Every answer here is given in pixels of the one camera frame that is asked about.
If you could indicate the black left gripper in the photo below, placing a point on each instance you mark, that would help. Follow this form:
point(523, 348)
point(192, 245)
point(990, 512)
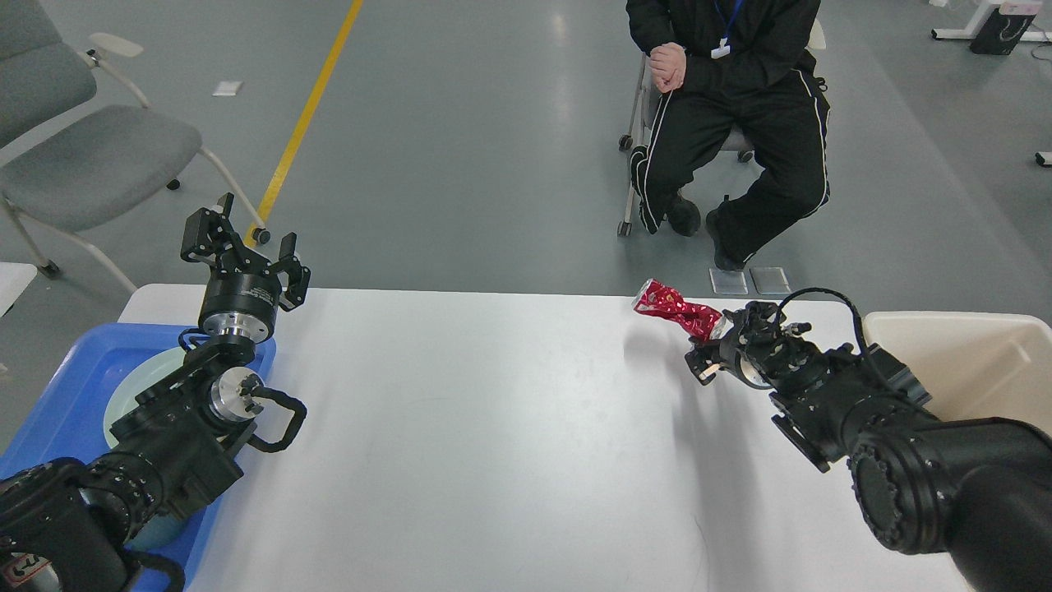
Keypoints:
point(244, 290)

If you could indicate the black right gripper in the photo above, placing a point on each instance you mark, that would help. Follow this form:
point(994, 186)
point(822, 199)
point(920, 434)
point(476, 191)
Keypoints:
point(738, 348)

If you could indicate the red snack wrapper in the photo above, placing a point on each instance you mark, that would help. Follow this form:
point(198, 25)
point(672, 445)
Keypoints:
point(698, 321)

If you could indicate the green plate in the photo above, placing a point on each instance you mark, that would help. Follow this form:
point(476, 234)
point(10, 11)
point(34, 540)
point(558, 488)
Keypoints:
point(123, 399)

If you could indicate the teal mug yellow inside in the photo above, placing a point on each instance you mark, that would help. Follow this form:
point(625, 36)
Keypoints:
point(162, 530)

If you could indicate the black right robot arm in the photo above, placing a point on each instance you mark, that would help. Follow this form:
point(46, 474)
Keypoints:
point(976, 489)

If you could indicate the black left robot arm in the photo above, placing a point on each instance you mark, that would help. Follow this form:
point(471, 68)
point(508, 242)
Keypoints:
point(66, 525)

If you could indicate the clear floor plate left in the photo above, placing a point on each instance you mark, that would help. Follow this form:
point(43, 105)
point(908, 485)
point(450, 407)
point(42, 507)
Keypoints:
point(728, 282)

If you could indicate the clear floor plate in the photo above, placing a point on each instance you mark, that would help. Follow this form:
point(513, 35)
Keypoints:
point(728, 282)
point(770, 280)

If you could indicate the clear floor plate right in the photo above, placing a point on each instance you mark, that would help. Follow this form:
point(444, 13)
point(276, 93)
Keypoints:
point(770, 280)

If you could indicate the white paper scrap on floor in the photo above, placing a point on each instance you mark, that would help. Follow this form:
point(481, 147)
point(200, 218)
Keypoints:
point(228, 88)

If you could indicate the grey office chair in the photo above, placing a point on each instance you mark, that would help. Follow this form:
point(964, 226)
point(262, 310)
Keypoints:
point(97, 168)

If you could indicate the blue plastic tray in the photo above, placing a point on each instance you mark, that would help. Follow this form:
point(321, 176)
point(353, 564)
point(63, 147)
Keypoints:
point(67, 422)

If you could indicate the beige plastic bin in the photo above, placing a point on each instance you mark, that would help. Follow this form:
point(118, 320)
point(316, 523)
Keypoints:
point(974, 365)

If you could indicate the seated person in black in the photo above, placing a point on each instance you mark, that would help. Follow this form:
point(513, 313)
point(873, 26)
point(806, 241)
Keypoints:
point(766, 87)

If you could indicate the black box on floor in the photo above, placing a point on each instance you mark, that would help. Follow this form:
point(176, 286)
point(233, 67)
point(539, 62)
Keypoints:
point(1002, 30)

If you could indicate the blue lanyard badge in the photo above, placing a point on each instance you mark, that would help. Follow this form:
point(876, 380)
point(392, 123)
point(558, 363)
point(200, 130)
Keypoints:
point(727, 18)

